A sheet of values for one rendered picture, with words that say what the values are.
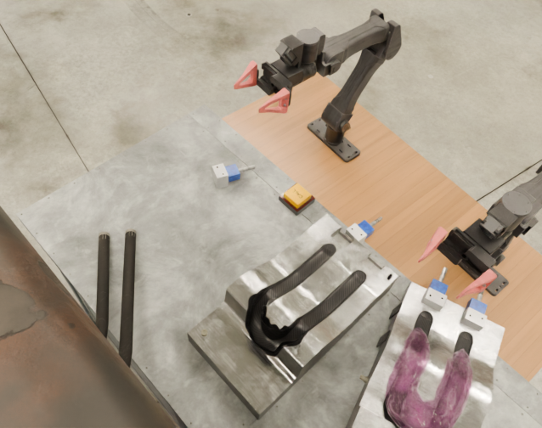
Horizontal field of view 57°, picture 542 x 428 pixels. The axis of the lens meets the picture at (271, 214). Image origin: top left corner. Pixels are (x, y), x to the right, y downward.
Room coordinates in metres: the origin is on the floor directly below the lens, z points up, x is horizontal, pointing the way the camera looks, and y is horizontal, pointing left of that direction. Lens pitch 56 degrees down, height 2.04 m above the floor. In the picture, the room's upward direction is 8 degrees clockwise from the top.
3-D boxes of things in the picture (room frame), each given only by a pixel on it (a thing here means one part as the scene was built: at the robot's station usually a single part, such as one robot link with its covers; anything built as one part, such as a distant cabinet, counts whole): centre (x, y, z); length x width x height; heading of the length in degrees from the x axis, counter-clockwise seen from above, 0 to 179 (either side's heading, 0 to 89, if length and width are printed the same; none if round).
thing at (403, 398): (0.36, -0.42, 0.90); 0.26 x 0.18 x 0.08; 158
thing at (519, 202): (0.62, -0.49, 1.24); 0.12 x 0.09 x 0.12; 136
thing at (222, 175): (0.95, 0.13, 0.83); 0.13 x 0.05 x 0.05; 119
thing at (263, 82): (0.94, 0.09, 1.20); 0.09 x 0.07 x 0.07; 136
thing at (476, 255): (0.47, -0.39, 1.20); 0.09 x 0.07 x 0.07; 136
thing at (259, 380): (0.52, -0.10, 0.87); 0.50 x 0.26 x 0.14; 140
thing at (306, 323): (0.53, -0.11, 0.92); 0.35 x 0.16 x 0.09; 140
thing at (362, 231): (0.81, -0.28, 0.83); 0.13 x 0.05 x 0.05; 135
